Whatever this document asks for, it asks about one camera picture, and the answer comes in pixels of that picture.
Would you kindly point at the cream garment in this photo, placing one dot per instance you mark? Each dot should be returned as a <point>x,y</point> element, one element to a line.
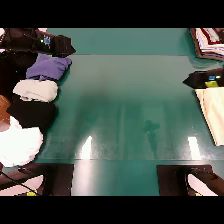
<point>213,113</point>

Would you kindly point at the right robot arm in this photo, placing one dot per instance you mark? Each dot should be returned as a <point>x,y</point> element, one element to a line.
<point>200,78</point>

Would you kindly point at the purple garment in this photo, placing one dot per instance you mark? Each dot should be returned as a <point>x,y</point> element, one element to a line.
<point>48,67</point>

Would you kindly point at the black garment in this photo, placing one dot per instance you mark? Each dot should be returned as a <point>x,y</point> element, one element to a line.
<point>13,71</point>
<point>33,113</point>

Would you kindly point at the beige garment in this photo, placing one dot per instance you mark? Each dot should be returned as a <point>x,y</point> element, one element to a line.
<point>35,90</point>

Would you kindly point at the dark folded garment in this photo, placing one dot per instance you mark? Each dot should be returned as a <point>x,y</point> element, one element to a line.
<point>197,50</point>

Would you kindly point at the brown garment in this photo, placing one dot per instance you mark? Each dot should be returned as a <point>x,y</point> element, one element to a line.
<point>3,108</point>

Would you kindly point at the white folded garment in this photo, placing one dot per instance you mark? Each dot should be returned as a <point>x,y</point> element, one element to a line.
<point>211,41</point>

